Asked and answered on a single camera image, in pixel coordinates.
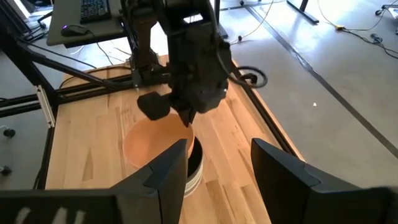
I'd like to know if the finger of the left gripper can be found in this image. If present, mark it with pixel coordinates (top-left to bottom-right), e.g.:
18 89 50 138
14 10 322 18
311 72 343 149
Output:
177 105 197 128
137 91 172 121

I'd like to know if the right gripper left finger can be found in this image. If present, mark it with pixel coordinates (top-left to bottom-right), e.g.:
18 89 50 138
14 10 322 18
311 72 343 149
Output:
109 138 189 224

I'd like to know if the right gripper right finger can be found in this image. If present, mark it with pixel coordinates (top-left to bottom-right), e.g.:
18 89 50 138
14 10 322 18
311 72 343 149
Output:
251 138 374 224

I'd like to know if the orange bowl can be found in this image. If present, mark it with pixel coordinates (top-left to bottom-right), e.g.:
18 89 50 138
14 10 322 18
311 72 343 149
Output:
123 113 196 170

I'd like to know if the black bowl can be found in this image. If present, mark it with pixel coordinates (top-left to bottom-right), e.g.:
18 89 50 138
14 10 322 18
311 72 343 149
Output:
185 136 205 179

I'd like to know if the white bowl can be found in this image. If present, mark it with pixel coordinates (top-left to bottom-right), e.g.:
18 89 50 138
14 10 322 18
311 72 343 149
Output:
183 161 205 198

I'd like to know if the black computer mouse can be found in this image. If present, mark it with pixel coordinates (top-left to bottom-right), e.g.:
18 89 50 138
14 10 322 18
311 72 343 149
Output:
60 24 90 38

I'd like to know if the black keyboard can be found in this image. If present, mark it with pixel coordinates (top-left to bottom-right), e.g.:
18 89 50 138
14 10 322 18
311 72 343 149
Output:
80 0 112 25

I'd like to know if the black table leg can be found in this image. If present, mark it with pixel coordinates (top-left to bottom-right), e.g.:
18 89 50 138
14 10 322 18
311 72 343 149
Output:
285 0 320 26

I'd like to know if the grey desk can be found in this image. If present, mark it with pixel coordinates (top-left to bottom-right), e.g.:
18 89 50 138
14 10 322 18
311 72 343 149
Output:
46 0 129 48

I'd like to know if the black coiled cable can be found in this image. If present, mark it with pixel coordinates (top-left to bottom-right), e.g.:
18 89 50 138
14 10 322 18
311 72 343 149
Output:
228 65 269 90

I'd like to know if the black aluminium table frame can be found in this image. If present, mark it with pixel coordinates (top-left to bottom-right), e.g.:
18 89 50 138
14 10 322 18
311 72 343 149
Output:
0 18 299 191

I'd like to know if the yellow cable with black clip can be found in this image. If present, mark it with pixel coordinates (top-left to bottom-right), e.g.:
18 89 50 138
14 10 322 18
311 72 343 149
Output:
229 0 275 44

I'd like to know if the black mouse cable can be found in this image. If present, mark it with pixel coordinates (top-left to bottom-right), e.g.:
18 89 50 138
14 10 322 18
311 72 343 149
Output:
86 30 115 67

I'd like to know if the white frame bracket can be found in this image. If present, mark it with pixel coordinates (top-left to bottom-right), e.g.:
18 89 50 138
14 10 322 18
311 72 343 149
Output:
35 85 57 129

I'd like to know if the yellow floor cable with plug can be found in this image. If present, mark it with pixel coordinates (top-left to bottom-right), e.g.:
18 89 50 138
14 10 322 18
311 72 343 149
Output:
317 0 346 31

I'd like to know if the black floor cable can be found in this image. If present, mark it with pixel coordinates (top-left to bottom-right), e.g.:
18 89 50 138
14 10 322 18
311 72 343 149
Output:
341 27 398 60

